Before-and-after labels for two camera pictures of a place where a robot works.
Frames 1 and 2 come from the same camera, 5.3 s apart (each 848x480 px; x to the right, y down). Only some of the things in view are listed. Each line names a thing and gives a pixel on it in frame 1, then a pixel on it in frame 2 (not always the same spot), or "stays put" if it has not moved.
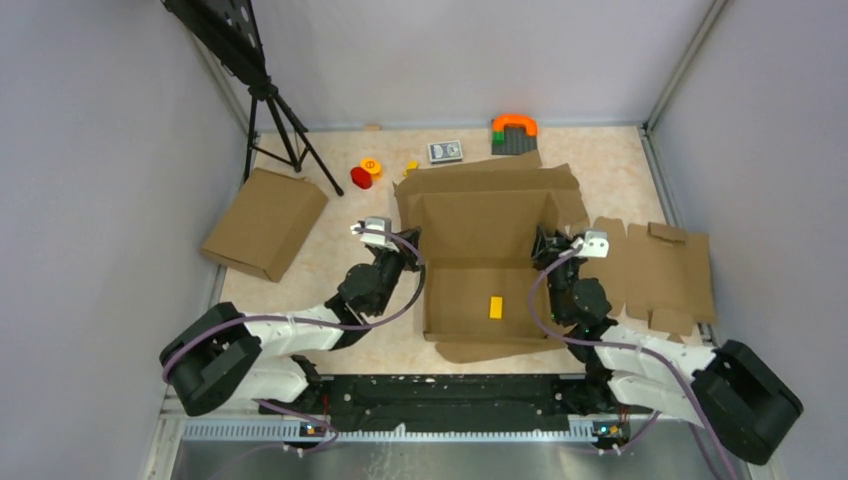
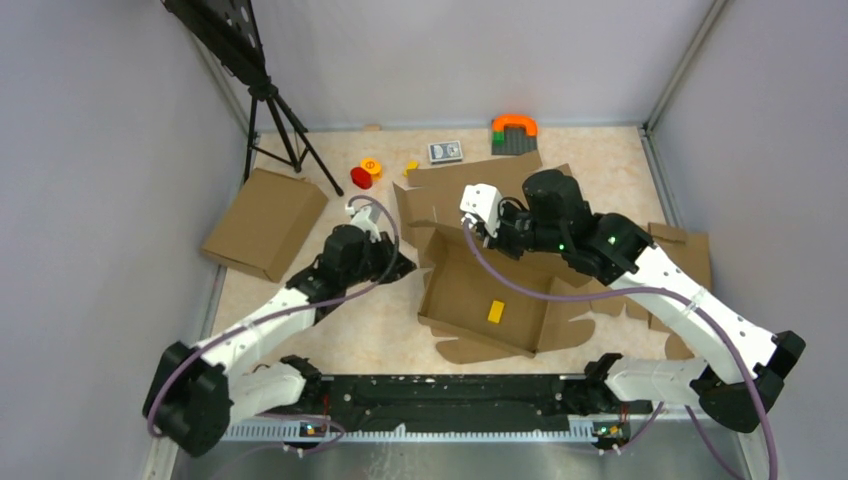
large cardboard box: x=477 y=226 stays put
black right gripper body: x=566 y=273 -> x=516 y=232
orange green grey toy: x=513 y=134 stays put
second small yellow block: x=411 y=165 stays put
